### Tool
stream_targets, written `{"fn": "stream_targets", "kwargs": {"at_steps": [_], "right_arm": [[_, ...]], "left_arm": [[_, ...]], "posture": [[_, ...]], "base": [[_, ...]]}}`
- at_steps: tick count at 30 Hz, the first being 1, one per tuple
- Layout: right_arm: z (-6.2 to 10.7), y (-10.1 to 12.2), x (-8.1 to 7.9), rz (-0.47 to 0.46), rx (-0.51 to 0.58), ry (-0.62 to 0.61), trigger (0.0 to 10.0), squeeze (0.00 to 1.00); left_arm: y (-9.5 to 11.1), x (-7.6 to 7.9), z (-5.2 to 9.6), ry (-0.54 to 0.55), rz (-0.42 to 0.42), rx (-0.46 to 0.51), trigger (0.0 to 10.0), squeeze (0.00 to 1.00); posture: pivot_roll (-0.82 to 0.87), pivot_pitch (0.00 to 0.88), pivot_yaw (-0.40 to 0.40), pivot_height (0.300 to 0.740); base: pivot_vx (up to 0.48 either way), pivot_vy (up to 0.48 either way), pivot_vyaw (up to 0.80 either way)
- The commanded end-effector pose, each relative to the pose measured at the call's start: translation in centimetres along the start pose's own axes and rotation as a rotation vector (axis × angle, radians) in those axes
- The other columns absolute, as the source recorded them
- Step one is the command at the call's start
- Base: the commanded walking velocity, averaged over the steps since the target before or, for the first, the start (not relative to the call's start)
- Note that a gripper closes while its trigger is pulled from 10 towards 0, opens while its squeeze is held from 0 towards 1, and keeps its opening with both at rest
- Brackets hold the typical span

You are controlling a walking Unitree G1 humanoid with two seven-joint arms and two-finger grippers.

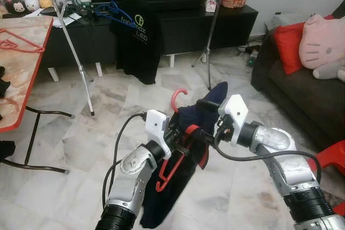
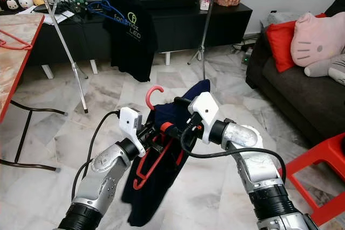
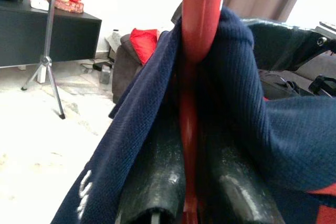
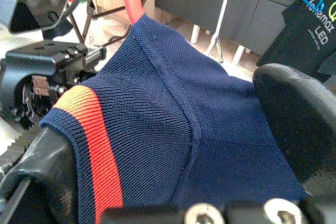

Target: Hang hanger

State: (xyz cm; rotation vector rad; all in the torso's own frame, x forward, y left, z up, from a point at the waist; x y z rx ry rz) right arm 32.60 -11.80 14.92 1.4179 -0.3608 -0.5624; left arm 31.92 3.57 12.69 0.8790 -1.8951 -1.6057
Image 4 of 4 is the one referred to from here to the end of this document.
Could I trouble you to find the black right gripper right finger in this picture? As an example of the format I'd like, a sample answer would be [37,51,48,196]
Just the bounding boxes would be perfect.
[252,63,336,201]

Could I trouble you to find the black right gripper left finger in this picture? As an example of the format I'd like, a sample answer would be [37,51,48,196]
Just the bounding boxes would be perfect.
[0,126,79,224]

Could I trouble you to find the navy shirt orange stripes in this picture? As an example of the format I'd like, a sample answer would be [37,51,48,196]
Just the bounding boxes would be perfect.
[38,15,313,224]

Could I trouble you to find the black shirt green logo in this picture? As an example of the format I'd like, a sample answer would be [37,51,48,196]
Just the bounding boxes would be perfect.
[256,0,336,82]

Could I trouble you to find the black low TV cabinet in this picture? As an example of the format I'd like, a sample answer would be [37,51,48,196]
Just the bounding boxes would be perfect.
[154,0,296,65]

